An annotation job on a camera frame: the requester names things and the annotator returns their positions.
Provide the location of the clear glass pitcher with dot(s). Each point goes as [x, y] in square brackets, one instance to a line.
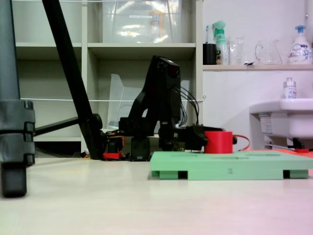
[269, 55]

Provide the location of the clear glass measuring cup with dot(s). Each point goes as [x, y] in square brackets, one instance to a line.
[236, 52]

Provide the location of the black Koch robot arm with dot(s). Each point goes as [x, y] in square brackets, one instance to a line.
[159, 98]

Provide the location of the white sink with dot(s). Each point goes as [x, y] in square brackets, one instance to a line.
[293, 117]

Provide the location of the toothbrush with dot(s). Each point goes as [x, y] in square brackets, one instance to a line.
[207, 34]

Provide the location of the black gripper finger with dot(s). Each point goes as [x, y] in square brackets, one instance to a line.
[235, 140]
[198, 143]

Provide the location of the green spray bottle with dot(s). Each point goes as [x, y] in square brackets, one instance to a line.
[220, 49]

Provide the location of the green shape-hole board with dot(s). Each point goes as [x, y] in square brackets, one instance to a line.
[207, 169]

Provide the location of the clear sanitiser bottle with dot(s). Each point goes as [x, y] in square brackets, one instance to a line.
[290, 90]

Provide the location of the black cup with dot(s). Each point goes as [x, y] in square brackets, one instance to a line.
[209, 55]

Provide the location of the black tripod leg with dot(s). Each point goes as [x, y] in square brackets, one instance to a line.
[71, 61]

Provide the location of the small red black clamp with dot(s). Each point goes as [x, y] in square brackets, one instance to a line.
[302, 150]

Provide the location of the clear plastic storage box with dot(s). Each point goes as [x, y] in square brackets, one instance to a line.
[127, 24]

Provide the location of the red cylinder block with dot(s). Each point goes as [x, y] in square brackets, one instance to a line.
[217, 143]

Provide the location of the wooden wall ledge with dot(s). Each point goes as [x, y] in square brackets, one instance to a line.
[269, 67]

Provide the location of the white foam soap bottle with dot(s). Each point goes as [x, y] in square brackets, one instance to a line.
[299, 52]

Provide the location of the notched grey-black tripod leg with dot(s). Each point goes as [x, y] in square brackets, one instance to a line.
[12, 122]

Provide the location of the black tripod brace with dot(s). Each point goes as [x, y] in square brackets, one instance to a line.
[56, 126]

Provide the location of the cream shelf unit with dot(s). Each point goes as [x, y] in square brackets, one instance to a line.
[141, 47]

